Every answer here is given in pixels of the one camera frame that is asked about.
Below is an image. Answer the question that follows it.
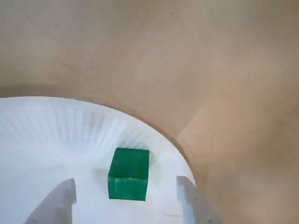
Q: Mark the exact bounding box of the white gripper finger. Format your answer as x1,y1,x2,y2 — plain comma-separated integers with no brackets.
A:
23,178,78,224
175,175,225,224

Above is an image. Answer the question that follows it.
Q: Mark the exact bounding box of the green block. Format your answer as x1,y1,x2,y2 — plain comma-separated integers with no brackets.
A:
107,147,150,202

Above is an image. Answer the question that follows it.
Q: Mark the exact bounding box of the white paper plate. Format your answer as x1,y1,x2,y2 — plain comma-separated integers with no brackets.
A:
0,96,197,224

